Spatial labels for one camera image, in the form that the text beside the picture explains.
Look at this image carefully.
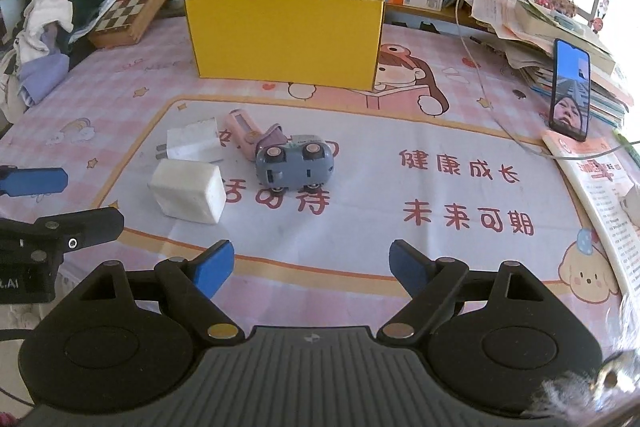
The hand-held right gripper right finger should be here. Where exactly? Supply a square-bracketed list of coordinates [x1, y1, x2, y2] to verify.
[375, 239, 588, 348]

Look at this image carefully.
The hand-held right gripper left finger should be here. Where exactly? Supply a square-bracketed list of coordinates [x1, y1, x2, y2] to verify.
[32, 239, 246, 348]

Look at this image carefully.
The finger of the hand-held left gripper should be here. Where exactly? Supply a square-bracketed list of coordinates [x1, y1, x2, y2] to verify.
[0, 207, 125, 253]
[0, 166, 69, 198]

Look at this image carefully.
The white rounded block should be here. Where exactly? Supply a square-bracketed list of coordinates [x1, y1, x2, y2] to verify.
[148, 158, 227, 224]

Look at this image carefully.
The white charger with prongs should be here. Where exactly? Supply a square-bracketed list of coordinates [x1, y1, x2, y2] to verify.
[155, 117, 224, 164]

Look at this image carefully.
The grey-blue toy car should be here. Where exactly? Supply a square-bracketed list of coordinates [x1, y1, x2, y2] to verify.
[255, 134, 335, 192]

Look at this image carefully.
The pink small device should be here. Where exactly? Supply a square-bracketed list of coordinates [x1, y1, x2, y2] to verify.
[223, 108, 291, 164]

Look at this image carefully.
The yellow cardboard box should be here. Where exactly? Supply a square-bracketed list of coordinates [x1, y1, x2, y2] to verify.
[184, 0, 386, 90]

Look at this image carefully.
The pink checkered tablecloth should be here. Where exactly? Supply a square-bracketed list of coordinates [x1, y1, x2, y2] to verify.
[0, 14, 640, 358]

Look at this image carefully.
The pile of clothes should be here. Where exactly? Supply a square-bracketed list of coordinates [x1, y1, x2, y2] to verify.
[0, 0, 123, 122]

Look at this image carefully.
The white orange booklet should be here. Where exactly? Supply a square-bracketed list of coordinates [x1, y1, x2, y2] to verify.
[542, 129, 640, 293]

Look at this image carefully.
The wooden chessboard case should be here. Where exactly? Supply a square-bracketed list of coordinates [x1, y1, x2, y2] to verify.
[87, 0, 186, 48]

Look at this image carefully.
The black smartphone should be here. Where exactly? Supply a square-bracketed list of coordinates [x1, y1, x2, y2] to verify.
[549, 39, 592, 142]

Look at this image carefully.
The stack of papers and books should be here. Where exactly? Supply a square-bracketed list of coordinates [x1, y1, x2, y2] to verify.
[470, 0, 633, 128]

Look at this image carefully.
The white charging cable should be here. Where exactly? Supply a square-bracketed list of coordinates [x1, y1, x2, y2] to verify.
[452, 0, 640, 158]

